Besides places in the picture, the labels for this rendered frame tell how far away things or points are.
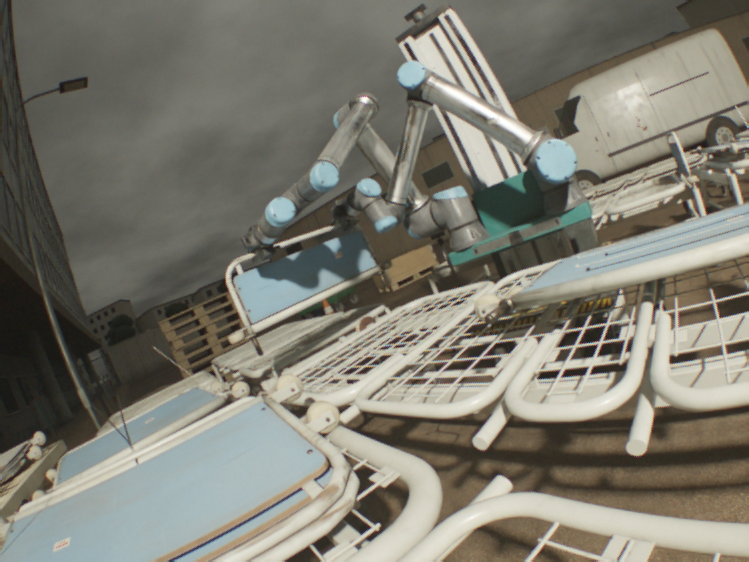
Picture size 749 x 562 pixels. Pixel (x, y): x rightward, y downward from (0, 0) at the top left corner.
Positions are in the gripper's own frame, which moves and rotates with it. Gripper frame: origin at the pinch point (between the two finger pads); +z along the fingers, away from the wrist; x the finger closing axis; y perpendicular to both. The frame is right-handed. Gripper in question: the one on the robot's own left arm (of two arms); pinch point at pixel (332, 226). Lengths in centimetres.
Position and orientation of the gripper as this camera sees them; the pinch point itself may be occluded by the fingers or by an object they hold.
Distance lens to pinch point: 166.0
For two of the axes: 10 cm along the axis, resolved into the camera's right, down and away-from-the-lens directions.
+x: -5.0, -8.6, 0.7
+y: 6.8, -3.4, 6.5
